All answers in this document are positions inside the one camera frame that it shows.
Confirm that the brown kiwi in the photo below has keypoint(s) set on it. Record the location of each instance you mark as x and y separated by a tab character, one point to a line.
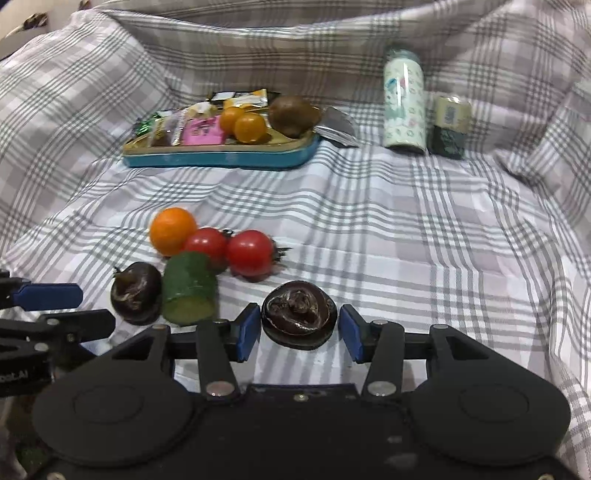
293	115

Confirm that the yellow snack packet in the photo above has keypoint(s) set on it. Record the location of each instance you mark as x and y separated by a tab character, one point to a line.
251	98

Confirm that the green drink can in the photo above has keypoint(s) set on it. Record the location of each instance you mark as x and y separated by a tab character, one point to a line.
450	129

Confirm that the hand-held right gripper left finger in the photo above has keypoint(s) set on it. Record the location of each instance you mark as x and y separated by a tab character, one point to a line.
248	332

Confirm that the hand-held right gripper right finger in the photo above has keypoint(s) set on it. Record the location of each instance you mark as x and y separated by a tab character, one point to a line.
352	332

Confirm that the pink snack packet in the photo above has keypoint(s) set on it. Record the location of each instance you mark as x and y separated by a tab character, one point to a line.
203	130

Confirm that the green candy wrapper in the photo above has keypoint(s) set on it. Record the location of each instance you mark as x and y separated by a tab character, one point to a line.
147	125

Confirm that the cucumber piece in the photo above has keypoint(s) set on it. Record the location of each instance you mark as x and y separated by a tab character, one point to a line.
189	288

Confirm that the cartoon print water bottle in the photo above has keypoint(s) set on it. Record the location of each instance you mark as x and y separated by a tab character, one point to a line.
405	101

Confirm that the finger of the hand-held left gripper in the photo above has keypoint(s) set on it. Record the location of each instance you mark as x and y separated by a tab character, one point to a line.
69	325
51	296

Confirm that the smooth orange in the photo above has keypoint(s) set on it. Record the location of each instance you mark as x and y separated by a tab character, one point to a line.
171	230

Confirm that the red cherry tomato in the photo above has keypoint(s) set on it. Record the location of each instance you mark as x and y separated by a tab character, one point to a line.
205	244
249	254

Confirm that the blue tin tray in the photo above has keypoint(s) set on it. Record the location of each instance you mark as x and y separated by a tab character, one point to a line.
221	157

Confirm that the clear brown snack packet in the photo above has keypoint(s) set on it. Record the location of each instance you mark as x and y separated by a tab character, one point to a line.
168	129

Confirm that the small orange kumquat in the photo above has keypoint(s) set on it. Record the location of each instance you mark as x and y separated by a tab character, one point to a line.
250	127
229	119

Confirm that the silver foil packet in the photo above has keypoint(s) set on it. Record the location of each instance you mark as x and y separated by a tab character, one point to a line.
337	127

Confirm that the grey plaid blanket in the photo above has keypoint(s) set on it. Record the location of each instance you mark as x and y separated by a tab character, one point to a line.
392	230

